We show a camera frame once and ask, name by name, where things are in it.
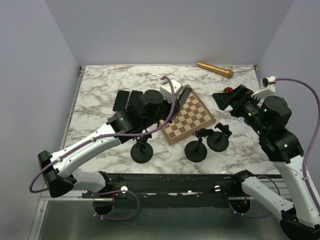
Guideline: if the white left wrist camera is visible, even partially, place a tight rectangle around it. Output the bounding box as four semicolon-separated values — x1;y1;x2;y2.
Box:
160;78;183;103

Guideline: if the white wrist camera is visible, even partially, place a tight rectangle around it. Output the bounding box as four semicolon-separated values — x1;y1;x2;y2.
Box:
160;78;183;103
251;76;276;100

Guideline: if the aluminium rail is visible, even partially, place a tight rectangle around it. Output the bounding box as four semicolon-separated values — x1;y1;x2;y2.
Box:
37;177;306;210

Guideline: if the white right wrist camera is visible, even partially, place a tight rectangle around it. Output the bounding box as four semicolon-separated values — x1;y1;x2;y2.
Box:
251;76;276;100

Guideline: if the gold microphone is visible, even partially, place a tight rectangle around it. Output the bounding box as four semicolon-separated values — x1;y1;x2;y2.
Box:
197;62;234;78

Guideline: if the black mounting base plate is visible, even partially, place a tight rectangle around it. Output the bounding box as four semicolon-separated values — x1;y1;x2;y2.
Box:
49;171;261;208

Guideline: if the red black knob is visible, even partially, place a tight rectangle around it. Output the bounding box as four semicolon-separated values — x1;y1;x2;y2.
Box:
223;87;233;93

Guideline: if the wooden chessboard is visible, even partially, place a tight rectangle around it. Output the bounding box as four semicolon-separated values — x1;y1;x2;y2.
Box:
161;90;216;146

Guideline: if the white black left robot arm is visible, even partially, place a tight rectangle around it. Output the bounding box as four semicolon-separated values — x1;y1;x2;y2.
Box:
38;90;181;198

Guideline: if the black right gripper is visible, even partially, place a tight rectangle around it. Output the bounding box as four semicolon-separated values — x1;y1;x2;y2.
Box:
213;83;269;137

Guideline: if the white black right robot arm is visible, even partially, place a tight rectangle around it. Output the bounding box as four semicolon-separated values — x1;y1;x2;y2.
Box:
212;85;320;240

